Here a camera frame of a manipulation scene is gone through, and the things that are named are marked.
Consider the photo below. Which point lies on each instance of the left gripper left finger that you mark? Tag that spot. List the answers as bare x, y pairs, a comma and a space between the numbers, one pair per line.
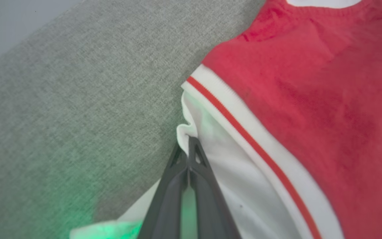
166, 205

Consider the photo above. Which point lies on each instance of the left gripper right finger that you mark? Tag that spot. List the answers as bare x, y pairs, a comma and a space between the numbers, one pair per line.
211, 205

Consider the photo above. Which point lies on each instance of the red jersey with white trim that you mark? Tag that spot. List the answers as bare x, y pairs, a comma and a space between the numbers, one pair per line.
310, 99

